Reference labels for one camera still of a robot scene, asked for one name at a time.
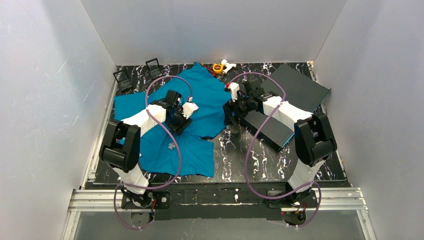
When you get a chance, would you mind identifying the blue garment cloth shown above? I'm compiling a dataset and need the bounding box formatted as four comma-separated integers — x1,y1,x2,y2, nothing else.
114,63,231,177

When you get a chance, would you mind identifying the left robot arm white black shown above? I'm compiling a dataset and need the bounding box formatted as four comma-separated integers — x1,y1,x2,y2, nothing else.
99,90,199,196

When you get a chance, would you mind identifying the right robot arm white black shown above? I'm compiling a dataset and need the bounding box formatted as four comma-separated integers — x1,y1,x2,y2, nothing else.
223,79,337,200

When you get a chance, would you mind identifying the silver snowflake brooch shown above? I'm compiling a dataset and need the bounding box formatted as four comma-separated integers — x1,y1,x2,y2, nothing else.
167,142,176,150

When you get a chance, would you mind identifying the white plastic fitting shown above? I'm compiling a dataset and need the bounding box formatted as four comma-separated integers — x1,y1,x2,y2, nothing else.
220,59,237,75

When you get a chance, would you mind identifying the yellow tape measure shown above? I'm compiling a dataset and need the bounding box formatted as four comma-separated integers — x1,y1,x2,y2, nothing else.
212,63,224,75

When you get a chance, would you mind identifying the red black utility knife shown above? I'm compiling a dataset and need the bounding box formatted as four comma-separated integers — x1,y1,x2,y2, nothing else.
201,64,216,77

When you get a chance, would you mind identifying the dark grey flat box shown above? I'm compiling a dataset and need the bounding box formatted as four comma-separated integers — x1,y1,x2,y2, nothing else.
258,63,331,152

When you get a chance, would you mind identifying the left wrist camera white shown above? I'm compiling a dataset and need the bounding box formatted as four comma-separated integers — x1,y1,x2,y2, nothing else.
182,102,199,119

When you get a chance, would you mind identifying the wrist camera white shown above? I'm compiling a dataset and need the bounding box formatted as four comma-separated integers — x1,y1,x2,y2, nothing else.
182,102,199,119
224,82,240,102

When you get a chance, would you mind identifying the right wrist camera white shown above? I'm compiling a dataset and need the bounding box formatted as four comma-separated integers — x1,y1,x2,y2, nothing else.
224,82,240,102

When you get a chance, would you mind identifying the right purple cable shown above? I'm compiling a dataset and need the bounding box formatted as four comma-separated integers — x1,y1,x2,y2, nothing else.
228,71,322,229

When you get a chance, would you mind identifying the purple cable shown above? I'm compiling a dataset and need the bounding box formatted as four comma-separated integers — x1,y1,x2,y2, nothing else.
113,75,195,231
228,71,322,229

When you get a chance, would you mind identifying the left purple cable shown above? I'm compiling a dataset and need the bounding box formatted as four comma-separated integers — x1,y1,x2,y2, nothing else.
113,75,195,231

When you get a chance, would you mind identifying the black frame stand rear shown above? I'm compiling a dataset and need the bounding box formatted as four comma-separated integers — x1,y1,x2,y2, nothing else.
145,58,164,80

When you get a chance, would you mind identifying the black frame stand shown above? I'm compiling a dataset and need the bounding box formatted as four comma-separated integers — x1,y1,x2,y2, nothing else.
145,58,164,80
113,69,133,94

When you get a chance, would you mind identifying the black frame stand left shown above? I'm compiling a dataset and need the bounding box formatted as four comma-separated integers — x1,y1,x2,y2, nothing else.
113,69,133,94

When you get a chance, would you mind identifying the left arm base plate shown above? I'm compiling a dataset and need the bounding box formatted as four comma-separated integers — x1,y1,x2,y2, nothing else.
120,187,171,210

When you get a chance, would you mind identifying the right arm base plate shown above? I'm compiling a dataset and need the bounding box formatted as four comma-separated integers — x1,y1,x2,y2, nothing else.
264,188,321,227

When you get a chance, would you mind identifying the aluminium rail frame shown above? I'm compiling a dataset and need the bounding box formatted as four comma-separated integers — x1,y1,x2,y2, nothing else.
61,62,378,240

